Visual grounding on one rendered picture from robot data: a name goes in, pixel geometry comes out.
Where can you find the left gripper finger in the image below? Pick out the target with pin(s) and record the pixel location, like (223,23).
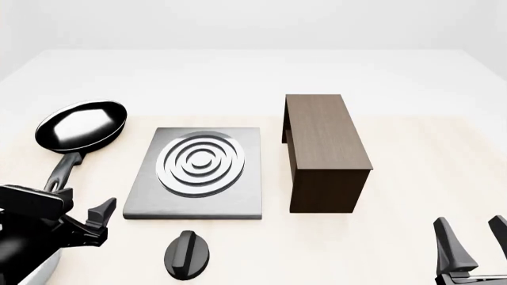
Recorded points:
(101,215)
(67,197)

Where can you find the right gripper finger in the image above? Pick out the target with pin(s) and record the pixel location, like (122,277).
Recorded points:
(501,234)
(453,252)

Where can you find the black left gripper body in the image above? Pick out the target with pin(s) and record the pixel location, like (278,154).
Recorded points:
(89,236)

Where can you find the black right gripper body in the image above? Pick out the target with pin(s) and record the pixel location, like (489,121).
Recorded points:
(475,278)

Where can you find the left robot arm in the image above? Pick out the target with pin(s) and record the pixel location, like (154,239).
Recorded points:
(20,252)

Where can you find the flat grey stove plate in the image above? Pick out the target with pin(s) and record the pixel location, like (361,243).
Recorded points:
(146,202)

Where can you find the round black stove knob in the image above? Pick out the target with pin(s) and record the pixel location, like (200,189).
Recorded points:
(186,256)

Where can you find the black frying pan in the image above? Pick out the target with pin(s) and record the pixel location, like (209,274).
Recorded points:
(81,124)

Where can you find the dark brown wooden shelf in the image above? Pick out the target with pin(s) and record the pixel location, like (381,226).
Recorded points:
(328,136)

